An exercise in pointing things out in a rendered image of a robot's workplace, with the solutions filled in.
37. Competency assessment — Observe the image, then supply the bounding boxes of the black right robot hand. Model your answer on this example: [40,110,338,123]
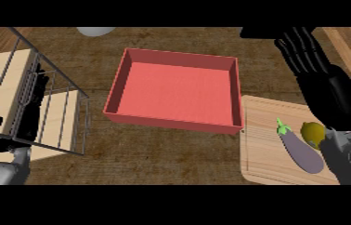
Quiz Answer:
[273,26,351,131]

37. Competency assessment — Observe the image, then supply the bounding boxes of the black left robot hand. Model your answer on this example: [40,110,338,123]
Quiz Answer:
[0,60,52,152]

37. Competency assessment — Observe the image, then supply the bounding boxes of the yellow lemon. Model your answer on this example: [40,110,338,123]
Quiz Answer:
[299,121,327,151]

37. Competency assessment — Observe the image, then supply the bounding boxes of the pale wooden board edge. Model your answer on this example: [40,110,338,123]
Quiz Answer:
[321,26,351,69]

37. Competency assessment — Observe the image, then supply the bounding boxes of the pale wooden cutting board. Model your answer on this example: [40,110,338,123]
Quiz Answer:
[239,94,342,186]

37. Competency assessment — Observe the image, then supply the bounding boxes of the red cardboard box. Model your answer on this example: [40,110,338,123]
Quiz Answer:
[102,47,245,136]

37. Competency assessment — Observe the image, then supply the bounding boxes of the purple eggplant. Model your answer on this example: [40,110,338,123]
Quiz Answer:
[274,117,326,175]

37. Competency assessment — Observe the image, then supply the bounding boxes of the pale grey round object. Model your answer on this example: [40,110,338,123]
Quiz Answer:
[75,26,116,38]

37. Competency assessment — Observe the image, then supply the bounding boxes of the wire basket with wooden tiers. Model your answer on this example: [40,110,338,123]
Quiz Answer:
[0,26,91,157]

